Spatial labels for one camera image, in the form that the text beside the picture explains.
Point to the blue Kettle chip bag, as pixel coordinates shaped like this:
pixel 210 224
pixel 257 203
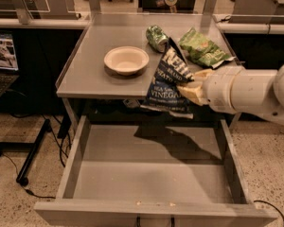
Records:
pixel 163 94

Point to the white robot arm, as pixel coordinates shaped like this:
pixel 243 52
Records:
pixel 234 89

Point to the green chip bag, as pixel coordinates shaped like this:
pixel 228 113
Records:
pixel 203 51

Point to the grey counter cabinet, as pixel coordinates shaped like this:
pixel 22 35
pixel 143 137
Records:
pixel 85 77

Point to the open grey drawer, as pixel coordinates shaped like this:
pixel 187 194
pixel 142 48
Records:
pixel 153 174

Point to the green soda can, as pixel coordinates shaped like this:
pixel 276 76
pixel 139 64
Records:
pixel 157 38

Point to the white paper bowl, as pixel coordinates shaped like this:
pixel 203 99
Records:
pixel 126 60

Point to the laptop computer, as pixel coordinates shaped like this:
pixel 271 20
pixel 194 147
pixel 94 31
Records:
pixel 9 70

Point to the black desk stand leg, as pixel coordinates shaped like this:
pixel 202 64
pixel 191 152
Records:
pixel 31 148

